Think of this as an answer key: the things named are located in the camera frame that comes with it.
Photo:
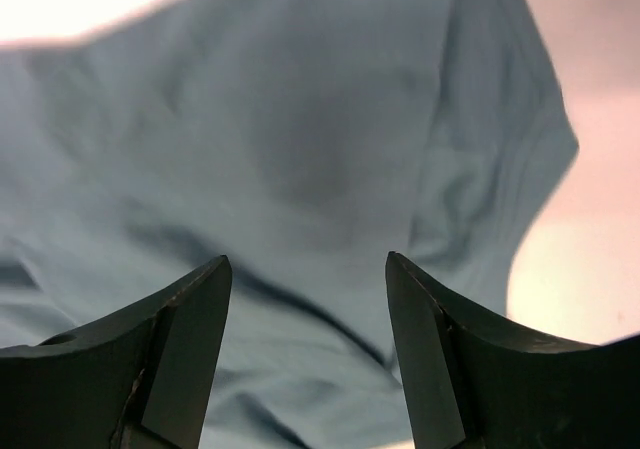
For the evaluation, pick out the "grey-blue t-shirt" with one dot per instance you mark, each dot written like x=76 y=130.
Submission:
x=303 y=139

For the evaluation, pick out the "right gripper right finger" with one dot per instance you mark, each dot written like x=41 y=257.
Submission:
x=475 y=379

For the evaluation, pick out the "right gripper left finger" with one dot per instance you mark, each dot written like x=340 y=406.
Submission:
x=140 y=377

